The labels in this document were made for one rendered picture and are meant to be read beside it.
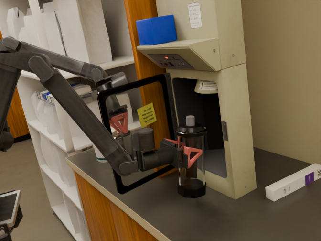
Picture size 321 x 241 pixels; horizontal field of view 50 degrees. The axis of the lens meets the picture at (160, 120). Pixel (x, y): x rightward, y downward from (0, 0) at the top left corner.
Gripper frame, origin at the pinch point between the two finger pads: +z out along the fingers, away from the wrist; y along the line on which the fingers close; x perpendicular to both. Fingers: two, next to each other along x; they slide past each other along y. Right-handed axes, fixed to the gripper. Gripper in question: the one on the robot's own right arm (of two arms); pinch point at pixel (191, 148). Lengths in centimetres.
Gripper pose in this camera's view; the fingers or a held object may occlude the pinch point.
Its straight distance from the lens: 115.9
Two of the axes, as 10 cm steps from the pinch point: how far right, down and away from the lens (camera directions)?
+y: -5.4, -1.8, 8.2
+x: 0.5, 9.7, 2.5
